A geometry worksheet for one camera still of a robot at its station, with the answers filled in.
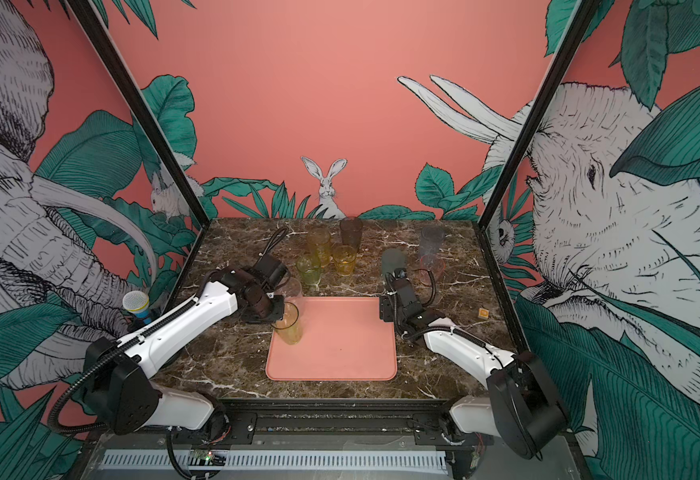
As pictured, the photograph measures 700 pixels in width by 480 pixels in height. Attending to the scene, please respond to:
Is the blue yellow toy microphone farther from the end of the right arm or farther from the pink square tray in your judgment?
the end of the right arm

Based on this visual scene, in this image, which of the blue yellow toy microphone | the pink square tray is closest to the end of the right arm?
the pink square tray

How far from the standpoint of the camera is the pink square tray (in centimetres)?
85

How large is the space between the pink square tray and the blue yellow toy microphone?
34 centimetres

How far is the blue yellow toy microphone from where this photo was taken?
0.70 m
